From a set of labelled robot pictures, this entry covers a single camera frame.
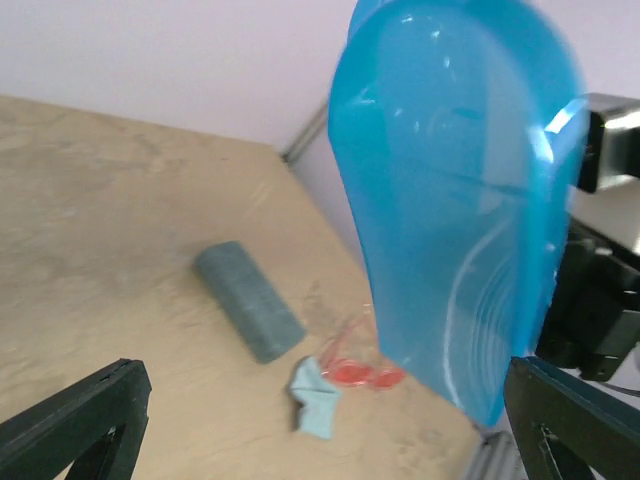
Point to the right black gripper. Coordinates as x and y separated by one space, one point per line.
592 323

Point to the blue cleaning cloth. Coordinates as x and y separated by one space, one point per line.
316 399

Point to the grey-blue teal-lined glasses case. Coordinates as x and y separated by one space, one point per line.
263 320

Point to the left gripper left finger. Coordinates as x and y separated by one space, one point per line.
92 429

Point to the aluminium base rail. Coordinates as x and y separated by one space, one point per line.
496 458

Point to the right aluminium frame post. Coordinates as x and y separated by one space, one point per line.
311 130

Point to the red translucent sunglasses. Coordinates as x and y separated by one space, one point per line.
352 358

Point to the blue hard glasses case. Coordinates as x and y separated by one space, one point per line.
458 128

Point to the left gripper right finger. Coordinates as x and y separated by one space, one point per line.
565 428

